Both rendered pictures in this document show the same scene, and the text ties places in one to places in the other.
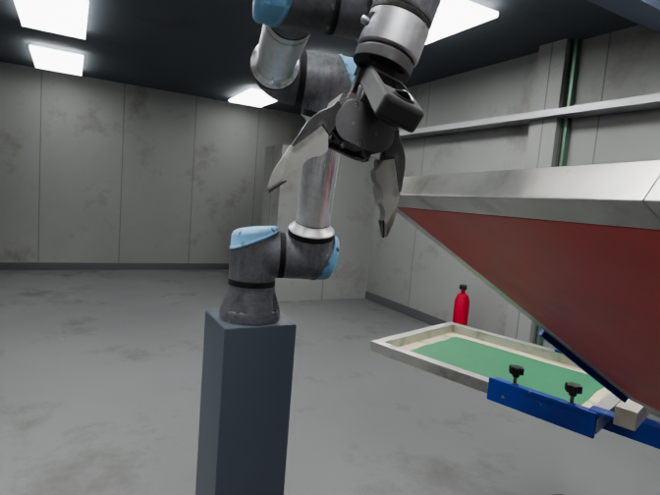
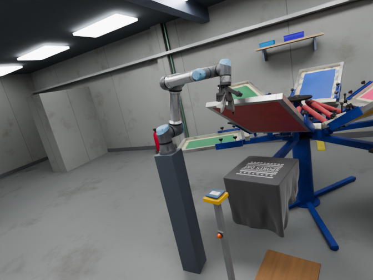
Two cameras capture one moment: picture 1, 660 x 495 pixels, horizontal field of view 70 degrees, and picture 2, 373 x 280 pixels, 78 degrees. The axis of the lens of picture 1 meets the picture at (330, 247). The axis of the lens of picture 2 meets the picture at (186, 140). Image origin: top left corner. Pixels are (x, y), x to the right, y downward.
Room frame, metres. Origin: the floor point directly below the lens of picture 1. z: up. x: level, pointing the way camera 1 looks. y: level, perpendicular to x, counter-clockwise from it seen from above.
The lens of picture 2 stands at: (-0.56, 1.03, 1.75)
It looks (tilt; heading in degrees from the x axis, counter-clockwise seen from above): 14 degrees down; 329
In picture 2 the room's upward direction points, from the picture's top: 12 degrees counter-clockwise
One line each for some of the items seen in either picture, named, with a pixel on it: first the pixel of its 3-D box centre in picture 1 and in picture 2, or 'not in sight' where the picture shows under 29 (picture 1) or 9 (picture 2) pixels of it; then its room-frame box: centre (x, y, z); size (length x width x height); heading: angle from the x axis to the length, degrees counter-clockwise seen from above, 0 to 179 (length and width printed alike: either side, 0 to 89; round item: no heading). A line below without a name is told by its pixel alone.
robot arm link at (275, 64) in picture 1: (280, 46); (179, 79); (0.85, 0.12, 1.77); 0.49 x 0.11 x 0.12; 12
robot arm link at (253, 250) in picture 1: (256, 251); (164, 133); (1.16, 0.18, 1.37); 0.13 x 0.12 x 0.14; 102
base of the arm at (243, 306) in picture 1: (250, 298); (166, 146); (1.16, 0.19, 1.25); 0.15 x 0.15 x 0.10
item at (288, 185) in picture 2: not in sight; (290, 194); (0.44, -0.40, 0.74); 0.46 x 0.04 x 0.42; 105
